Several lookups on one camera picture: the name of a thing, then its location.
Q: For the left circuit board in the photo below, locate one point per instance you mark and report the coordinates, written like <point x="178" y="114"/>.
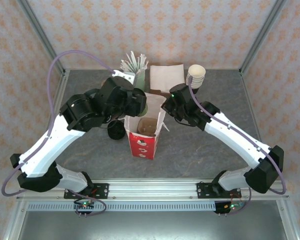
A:
<point x="85" y="205"/>

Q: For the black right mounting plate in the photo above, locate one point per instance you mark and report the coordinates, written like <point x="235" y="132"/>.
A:
<point x="205" y="190"/>

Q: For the aluminium frame post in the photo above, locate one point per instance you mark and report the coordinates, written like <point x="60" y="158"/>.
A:
<point x="263" y="35"/>
<point x="41" y="35"/>

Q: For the red white paper bag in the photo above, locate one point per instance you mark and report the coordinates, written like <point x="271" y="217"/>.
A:
<point x="142" y="147"/>

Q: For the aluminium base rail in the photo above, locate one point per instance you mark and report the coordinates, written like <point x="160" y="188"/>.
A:
<point x="152" y="190"/>

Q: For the stack of white napkins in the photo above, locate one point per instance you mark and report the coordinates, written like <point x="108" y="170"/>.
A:
<point x="157" y="92"/>

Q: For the black cup lid stack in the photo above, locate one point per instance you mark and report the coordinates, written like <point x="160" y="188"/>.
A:
<point x="116" y="132"/>

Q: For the black mounting plate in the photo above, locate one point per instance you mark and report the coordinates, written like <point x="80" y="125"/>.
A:
<point x="205" y="190"/>
<point x="101" y="188"/>

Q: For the circuit board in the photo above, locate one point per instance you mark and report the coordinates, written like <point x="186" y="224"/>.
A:
<point x="230" y="207"/>
<point x="85" y="205"/>

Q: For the paper cup stack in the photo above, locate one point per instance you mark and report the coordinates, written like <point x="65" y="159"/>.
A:
<point x="197" y="72"/>

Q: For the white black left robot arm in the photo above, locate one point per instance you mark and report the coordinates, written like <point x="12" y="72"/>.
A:
<point x="45" y="147"/>

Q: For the right circuit board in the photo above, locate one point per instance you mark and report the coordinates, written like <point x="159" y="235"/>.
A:
<point x="230" y="207"/>

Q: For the grey metal panel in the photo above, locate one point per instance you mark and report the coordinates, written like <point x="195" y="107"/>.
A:
<point x="152" y="225"/>

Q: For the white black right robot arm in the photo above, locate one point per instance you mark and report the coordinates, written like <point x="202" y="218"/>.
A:
<point x="235" y="140"/>

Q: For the aluminium frame side bar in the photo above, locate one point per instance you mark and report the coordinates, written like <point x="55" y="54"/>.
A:
<point x="57" y="100"/>
<point x="251" y="100"/>

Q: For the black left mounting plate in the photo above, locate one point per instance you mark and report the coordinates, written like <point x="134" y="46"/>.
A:
<point x="101" y="188"/>

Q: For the white napkin stack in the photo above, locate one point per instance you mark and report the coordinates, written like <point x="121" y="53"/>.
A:
<point x="167" y="77"/>

